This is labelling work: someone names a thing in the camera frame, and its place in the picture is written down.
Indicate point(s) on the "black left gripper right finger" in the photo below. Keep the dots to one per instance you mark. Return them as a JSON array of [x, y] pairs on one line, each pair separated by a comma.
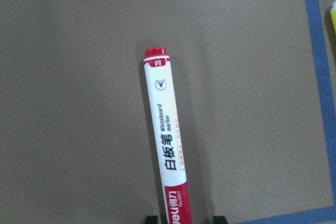
[[219, 220]]

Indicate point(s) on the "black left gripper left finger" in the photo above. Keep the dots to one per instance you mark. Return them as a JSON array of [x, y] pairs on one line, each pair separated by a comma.
[[151, 220]]

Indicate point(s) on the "red whiteboard marker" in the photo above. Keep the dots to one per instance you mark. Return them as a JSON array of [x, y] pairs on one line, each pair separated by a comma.
[[168, 142]]

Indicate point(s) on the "brown paper table mat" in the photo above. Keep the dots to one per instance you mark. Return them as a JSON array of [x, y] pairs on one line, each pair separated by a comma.
[[76, 135]]

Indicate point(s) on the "yellow marker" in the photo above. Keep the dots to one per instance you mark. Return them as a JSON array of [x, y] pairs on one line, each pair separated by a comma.
[[333, 15]]

